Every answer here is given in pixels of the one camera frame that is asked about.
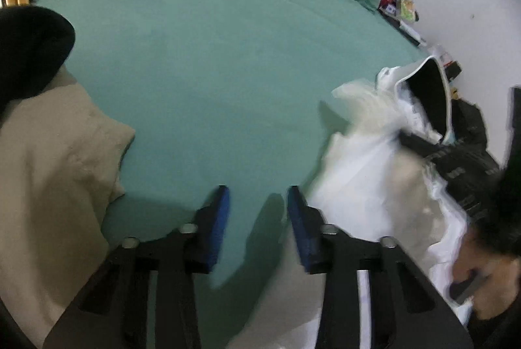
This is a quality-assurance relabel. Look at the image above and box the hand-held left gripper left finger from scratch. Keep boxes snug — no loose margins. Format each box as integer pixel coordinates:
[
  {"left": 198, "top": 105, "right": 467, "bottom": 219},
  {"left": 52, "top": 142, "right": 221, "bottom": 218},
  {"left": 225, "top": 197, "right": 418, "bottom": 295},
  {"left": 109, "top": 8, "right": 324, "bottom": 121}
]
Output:
[{"left": 43, "top": 185, "right": 231, "bottom": 349}]

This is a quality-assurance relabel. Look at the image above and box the small black box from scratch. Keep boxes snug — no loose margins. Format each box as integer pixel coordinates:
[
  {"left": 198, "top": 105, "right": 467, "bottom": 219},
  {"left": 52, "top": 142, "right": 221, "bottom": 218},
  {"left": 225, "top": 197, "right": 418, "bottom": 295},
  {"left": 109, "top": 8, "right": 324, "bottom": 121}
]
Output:
[{"left": 445, "top": 62, "right": 463, "bottom": 83}]

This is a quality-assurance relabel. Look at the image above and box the green snack packet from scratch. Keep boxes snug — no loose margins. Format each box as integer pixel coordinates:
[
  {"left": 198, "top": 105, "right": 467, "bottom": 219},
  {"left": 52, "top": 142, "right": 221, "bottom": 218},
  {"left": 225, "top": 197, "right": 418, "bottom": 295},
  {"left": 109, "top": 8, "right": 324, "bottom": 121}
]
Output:
[{"left": 399, "top": 0, "right": 419, "bottom": 22}]

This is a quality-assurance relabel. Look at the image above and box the small white box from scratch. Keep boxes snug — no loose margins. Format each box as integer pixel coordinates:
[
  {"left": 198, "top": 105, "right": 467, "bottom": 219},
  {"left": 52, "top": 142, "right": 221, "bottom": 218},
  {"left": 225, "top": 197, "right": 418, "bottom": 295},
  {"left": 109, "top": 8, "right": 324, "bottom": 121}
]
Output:
[{"left": 429, "top": 45, "right": 453, "bottom": 66}]

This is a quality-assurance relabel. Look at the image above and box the black white-trimmed cloth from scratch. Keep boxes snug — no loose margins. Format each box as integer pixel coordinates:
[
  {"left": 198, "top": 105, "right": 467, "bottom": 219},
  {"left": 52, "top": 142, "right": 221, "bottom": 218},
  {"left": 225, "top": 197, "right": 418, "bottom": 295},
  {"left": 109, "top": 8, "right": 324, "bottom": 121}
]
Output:
[{"left": 393, "top": 56, "right": 454, "bottom": 146}]

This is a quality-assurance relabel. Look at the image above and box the black garment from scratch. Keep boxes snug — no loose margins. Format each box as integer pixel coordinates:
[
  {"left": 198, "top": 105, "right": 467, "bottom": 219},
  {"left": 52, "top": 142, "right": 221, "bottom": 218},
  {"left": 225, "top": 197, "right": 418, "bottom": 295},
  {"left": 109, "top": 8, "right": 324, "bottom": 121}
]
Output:
[{"left": 0, "top": 6, "right": 77, "bottom": 125}]

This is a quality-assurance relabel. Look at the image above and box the green bed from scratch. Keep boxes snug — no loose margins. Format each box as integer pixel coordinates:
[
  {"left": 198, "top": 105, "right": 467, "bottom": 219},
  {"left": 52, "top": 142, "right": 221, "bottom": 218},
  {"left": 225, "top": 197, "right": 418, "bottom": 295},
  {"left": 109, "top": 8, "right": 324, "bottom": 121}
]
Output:
[{"left": 33, "top": 0, "right": 428, "bottom": 293}]

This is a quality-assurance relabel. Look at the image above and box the white shirt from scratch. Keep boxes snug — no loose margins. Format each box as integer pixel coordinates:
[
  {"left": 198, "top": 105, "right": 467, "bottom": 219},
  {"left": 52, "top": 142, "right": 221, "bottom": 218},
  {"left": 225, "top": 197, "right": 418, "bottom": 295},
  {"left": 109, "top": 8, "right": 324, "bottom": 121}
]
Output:
[{"left": 199, "top": 66, "right": 477, "bottom": 349}]

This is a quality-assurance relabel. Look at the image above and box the beige garment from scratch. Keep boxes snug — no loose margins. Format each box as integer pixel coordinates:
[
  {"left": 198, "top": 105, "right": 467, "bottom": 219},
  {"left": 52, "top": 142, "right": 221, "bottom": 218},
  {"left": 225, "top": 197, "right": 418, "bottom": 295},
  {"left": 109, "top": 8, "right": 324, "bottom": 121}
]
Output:
[{"left": 0, "top": 66, "right": 137, "bottom": 347}]

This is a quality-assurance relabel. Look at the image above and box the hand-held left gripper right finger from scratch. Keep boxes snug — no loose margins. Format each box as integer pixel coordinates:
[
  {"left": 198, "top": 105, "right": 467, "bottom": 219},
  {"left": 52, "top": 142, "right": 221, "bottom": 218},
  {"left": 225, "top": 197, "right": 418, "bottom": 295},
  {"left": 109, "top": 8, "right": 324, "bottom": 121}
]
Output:
[{"left": 287, "top": 185, "right": 475, "bottom": 349}]

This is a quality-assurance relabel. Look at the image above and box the person's right hand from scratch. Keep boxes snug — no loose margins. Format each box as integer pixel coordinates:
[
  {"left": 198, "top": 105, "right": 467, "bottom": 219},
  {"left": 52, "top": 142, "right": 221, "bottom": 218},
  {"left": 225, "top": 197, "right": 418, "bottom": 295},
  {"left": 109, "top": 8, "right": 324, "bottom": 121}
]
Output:
[{"left": 450, "top": 229, "right": 521, "bottom": 321}]

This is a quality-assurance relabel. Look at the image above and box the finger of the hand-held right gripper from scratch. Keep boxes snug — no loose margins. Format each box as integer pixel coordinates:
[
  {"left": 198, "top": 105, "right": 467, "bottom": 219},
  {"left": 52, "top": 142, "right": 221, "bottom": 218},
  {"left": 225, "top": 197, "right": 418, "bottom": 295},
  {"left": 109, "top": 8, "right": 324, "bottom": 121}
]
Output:
[{"left": 399, "top": 130, "right": 444, "bottom": 162}]

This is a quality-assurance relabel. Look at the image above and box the black clothes pile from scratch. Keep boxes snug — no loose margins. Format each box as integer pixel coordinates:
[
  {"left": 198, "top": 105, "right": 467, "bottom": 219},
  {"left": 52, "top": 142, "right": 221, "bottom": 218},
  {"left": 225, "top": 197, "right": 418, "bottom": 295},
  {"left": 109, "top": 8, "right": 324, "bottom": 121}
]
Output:
[{"left": 450, "top": 98, "right": 489, "bottom": 154}]

